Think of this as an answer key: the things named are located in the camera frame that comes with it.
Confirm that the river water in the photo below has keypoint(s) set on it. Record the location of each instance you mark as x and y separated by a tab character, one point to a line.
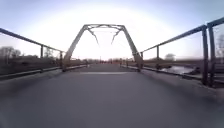
178	69

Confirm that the dark river bank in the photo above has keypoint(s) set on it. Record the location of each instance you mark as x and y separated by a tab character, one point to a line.
23	64

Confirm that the dark metal bridge railing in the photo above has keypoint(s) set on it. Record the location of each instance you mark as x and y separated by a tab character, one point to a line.
41	53
204	53

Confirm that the grey asphalt bridge deck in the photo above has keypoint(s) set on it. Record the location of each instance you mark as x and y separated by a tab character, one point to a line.
110	100

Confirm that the bare trees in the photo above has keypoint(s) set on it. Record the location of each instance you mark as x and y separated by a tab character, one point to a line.
8	52

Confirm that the grey steel bridge arch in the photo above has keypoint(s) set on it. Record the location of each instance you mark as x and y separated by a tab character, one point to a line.
74	43

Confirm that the tree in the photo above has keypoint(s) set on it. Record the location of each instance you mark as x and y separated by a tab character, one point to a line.
170	57

